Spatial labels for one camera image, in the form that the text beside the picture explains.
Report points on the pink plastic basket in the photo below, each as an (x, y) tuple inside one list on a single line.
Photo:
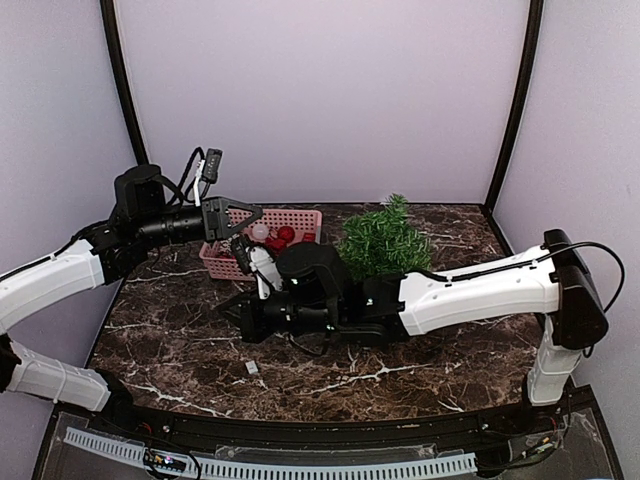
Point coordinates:
[(276, 229)]

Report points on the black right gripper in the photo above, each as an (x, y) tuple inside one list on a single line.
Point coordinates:
[(251, 327)]

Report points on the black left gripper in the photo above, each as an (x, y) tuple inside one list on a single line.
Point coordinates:
[(214, 213)]

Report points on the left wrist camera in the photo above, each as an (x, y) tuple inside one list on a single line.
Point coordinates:
[(206, 175)]

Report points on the white ball ornament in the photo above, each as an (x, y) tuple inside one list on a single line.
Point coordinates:
[(260, 232)]

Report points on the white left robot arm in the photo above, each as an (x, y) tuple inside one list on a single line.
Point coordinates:
[(97, 255)]

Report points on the white slotted cable duct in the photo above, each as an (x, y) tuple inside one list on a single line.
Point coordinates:
[(165, 464)]

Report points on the small green christmas tree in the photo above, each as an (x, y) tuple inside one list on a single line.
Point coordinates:
[(383, 242)]

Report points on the red ball ornament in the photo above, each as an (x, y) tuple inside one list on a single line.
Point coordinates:
[(286, 233)]

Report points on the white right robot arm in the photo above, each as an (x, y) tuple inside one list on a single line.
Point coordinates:
[(550, 279)]

